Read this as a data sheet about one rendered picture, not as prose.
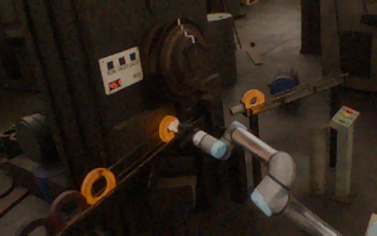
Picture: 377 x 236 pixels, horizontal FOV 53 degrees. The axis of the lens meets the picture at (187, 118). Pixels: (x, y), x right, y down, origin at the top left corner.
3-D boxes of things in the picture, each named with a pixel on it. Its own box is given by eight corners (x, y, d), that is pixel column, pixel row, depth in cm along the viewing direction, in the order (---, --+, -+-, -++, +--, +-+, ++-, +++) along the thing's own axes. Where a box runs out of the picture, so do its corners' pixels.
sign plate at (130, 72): (106, 94, 196) (98, 60, 189) (140, 78, 214) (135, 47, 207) (108, 95, 195) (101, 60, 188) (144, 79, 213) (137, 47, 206)
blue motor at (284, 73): (269, 107, 425) (268, 77, 411) (275, 89, 474) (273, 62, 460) (297, 107, 415) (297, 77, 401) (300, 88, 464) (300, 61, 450)
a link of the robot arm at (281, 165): (295, 156, 156) (230, 116, 219) (276, 181, 156) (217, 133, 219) (311, 170, 160) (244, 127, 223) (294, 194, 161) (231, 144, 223)
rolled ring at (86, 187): (78, 195, 176) (74, 193, 178) (101, 213, 189) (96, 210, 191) (101, 162, 183) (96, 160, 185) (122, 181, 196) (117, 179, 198)
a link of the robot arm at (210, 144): (221, 160, 208) (214, 157, 199) (202, 150, 214) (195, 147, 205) (229, 145, 209) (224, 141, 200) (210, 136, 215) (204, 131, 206)
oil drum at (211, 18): (186, 86, 529) (178, 21, 494) (210, 73, 570) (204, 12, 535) (222, 91, 493) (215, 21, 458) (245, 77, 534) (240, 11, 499)
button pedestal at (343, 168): (325, 200, 262) (326, 118, 238) (337, 183, 279) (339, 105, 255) (349, 207, 253) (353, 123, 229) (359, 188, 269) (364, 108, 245)
